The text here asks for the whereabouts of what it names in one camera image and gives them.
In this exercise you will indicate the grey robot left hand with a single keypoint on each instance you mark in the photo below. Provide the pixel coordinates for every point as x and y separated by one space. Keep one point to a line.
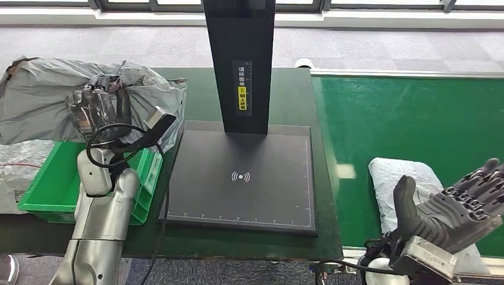
98 114

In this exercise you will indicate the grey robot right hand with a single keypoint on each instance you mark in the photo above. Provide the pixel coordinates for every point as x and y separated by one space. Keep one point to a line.
453 212

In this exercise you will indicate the grey parcel bag red print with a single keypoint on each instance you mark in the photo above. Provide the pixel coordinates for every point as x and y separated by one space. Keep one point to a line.
35 102
388 173

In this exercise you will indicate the green conveyor belt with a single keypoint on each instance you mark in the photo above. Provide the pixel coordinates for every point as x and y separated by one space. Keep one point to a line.
393 118

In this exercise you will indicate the black inbound scanner machine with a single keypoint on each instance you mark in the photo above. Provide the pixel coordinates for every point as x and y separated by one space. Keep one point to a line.
240 196

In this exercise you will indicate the white conveyor roller end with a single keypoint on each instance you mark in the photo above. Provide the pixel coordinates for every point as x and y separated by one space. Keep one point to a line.
304 63

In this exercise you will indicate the green plastic crate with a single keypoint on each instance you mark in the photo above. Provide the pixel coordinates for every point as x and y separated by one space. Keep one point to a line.
51 185

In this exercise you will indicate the white woven sack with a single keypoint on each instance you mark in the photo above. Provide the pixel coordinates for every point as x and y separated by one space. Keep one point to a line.
19 169

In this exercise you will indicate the white window sill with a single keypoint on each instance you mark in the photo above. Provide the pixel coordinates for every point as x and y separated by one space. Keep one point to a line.
59 16

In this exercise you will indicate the yellow black label sticker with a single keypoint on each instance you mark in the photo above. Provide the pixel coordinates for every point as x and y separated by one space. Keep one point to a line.
241 98

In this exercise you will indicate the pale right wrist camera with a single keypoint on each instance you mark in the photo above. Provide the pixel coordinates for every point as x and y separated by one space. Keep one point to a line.
425 255

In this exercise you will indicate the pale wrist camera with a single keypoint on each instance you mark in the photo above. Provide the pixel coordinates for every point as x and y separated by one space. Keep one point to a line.
425 255
155 118

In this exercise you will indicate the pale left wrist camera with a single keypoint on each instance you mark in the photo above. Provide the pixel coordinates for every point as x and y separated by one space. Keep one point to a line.
155 118

